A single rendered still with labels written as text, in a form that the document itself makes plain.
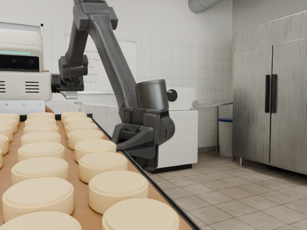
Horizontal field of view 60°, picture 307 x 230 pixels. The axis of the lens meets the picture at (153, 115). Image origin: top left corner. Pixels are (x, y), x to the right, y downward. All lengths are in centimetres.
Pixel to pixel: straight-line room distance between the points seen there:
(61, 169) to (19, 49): 93
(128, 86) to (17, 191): 44
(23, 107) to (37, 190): 98
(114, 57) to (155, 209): 52
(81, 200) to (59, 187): 3
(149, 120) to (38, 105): 82
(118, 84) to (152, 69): 399
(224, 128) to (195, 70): 120
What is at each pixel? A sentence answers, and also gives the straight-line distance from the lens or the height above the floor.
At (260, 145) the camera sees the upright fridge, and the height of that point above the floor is 40.
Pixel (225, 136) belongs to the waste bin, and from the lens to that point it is 495.
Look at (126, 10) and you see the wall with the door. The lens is 461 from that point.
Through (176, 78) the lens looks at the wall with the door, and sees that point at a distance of 483.
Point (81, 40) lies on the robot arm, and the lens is 97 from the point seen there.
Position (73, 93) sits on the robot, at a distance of 123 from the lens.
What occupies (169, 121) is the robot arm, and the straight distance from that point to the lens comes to 53.
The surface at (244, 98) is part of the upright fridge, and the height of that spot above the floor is 104.
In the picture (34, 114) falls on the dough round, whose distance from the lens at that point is 55.
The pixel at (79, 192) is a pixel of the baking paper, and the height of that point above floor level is 95.
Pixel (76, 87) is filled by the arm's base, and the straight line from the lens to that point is 124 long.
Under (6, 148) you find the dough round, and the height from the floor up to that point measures 98.
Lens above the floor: 104
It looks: 4 degrees down
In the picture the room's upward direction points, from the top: straight up
